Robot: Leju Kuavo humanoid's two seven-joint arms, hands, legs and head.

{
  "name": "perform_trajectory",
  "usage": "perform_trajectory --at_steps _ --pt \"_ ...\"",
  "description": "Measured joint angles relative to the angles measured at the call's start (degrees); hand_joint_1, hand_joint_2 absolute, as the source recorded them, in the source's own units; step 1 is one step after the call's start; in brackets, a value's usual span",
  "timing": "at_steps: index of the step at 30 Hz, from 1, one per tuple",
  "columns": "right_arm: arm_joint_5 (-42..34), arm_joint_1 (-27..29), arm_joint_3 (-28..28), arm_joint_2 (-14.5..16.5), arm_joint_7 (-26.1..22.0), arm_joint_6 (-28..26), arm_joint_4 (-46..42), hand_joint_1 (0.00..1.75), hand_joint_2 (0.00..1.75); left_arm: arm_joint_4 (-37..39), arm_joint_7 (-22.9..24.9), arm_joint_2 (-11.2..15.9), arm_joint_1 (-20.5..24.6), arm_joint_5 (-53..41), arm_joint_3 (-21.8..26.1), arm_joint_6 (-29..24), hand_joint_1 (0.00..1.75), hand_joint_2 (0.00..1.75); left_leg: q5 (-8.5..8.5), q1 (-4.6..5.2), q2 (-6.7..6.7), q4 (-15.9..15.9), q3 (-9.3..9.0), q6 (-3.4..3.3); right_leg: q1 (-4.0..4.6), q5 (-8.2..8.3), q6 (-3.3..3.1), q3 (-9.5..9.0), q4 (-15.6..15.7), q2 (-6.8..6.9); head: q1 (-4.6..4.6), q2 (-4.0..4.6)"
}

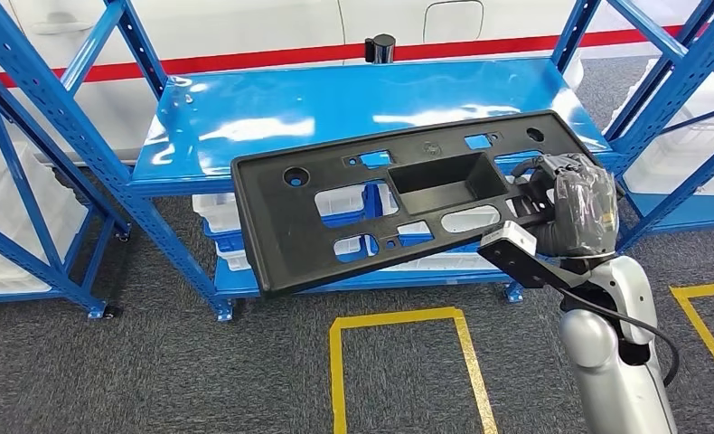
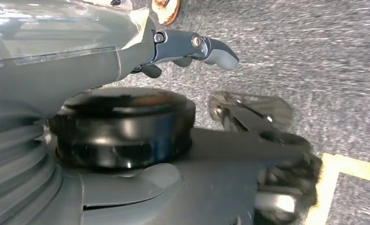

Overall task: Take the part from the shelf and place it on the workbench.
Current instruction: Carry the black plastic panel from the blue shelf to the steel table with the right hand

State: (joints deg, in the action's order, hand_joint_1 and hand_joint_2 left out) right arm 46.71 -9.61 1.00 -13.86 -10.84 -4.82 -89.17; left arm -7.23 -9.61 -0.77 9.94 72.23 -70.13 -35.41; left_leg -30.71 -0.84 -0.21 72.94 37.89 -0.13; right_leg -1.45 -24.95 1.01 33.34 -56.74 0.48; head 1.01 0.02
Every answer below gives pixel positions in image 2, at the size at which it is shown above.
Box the orange rimmed round object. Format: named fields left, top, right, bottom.
left=151, top=0, right=182, bottom=26

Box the yellow floor tape square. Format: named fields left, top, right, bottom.
left=305, top=152, right=370, bottom=225

